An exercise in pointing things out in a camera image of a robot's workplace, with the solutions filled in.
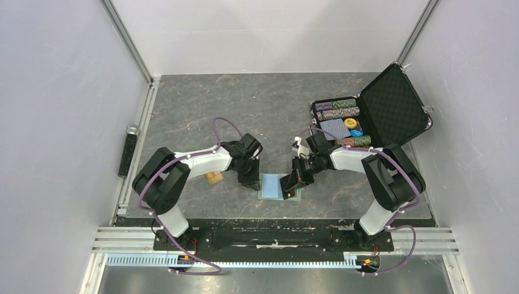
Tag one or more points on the yellow dealer chip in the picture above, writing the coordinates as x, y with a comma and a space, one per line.
351, 123

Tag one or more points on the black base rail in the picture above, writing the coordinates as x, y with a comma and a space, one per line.
212, 235

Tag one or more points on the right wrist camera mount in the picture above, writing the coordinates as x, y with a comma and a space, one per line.
301, 151

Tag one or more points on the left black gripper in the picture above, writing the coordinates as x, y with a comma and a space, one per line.
252, 181

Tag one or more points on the black tool silver knob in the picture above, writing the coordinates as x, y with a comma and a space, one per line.
131, 139

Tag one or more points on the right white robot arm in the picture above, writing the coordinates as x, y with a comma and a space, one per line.
394, 180

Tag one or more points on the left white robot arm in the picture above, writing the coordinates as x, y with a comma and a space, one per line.
161, 181

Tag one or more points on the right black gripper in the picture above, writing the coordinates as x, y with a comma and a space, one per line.
293, 183

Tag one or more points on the green leather card holder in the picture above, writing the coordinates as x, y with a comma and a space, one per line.
270, 187

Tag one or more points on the black poker chip case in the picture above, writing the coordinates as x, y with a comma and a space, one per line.
389, 109

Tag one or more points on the white slotted cable duct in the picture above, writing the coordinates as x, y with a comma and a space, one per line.
175, 261

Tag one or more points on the blue playing card deck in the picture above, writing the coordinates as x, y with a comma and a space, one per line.
335, 128

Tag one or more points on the orange credit card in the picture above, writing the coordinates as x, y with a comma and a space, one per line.
214, 177

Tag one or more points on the clear plastic card box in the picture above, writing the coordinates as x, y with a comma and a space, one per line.
228, 176

